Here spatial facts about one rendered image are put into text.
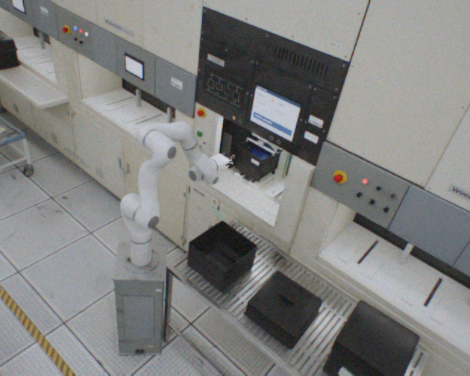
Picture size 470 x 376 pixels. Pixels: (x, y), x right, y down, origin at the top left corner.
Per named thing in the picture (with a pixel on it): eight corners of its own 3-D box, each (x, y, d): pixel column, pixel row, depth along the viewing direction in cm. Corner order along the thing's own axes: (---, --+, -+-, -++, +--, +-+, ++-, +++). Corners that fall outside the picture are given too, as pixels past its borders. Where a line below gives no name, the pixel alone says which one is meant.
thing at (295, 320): (242, 313, 209) (246, 298, 201) (274, 280, 228) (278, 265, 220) (291, 350, 196) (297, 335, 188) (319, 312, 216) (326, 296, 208)
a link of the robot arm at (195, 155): (210, 145, 203) (222, 178, 228) (188, 133, 210) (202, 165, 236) (198, 157, 200) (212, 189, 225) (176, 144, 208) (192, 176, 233)
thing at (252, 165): (232, 171, 282) (238, 132, 263) (251, 160, 295) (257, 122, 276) (259, 188, 271) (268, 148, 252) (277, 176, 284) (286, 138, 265)
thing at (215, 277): (218, 240, 248) (222, 219, 237) (254, 266, 235) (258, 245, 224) (186, 263, 230) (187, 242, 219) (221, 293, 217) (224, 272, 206)
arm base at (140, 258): (121, 272, 220) (119, 248, 208) (126, 246, 234) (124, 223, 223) (157, 273, 222) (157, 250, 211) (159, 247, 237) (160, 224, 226)
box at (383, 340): (319, 369, 190) (334, 339, 175) (345, 328, 210) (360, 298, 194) (378, 413, 179) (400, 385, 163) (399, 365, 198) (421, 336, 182)
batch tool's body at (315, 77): (178, 258, 331) (195, 7, 212) (251, 208, 392) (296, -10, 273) (262, 328, 291) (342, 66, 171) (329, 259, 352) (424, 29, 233)
